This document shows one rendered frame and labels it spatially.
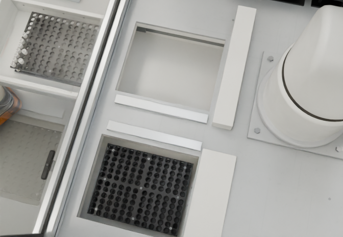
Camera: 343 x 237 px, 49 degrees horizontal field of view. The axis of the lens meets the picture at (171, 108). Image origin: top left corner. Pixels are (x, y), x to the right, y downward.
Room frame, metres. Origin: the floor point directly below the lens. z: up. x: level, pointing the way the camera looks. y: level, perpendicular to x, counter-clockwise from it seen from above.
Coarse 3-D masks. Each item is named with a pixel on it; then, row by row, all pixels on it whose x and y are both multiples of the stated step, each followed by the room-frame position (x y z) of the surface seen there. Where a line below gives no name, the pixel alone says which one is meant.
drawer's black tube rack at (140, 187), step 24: (120, 168) 0.15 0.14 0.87; (144, 168) 0.14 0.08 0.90; (168, 168) 0.13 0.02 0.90; (96, 192) 0.09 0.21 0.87; (120, 192) 0.09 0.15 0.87; (144, 192) 0.08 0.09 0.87; (168, 192) 0.08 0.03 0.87; (120, 216) 0.03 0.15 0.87; (144, 216) 0.02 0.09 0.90; (168, 216) 0.02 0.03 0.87
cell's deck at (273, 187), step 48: (144, 0) 0.58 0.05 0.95; (192, 0) 0.57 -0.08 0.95; (240, 0) 0.56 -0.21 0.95; (240, 96) 0.29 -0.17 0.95; (96, 144) 0.20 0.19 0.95; (144, 144) 0.19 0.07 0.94; (240, 144) 0.17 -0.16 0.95; (192, 192) 0.07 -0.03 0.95; (240, 192) 0.06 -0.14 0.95; (288, 192) 0.05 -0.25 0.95; (336, 192) 0.04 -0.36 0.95
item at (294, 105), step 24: (312, 24) 0.30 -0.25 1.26; (336, 24) 0.27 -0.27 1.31; (288, 48) 0.32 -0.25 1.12; (312, 48) 0.25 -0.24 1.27; (336, 48) 0.24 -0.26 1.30; (264, 72) 0.34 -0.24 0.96; (288, 72) 0.25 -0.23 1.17; (312, 72) 0.22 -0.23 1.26; (336, 72) 0.21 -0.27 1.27; (264, 96) 0.27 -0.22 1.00; (288, 96) 0.22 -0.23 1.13; (312, 96) 0.19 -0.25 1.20; (336, 96) 0.18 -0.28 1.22; (264, 120) 0.21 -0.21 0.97; (288, 120) 0.19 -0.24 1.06; (312, 120) 0.17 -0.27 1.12; (336, 120) 0.16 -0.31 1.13; (288, 144) 0.16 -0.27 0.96; (312, 144) 0.15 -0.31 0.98; (336, 144) 0.14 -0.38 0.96
